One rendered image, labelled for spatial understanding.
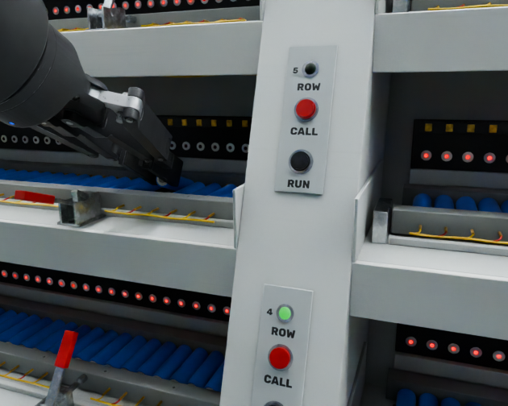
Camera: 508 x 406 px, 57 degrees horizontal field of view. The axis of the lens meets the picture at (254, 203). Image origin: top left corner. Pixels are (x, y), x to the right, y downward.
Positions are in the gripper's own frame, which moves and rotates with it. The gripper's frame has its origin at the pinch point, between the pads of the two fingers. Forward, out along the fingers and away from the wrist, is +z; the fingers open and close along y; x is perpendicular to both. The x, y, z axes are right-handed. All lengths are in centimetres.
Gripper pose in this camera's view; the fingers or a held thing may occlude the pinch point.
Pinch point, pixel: (151, 162)
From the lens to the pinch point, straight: 50.5
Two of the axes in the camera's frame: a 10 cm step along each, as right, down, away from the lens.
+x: -1.6, 9.6, -2.3
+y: -9.4, -0.8, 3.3
